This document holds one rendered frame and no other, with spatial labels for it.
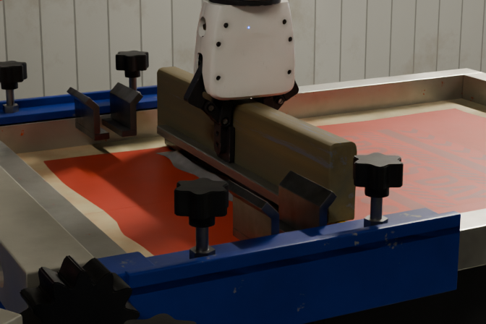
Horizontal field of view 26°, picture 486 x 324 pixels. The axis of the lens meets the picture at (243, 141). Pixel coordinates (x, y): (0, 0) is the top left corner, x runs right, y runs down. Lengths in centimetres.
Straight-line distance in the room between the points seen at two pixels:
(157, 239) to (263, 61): 22
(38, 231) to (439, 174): 58
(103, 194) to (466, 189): 39
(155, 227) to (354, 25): 386
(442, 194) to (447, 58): 407
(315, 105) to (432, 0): 365
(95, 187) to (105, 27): 312
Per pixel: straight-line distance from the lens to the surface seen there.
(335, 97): 148
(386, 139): 136
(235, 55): 107
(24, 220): 80
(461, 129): 142
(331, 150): 94
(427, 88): 157
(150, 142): 134
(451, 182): 119
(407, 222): 88
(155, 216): 106
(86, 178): 120
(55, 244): 74
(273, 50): 109
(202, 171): 119
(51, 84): 422
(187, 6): 440
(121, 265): 79
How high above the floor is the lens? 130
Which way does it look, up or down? 15 degrees down
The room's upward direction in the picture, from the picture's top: straight up
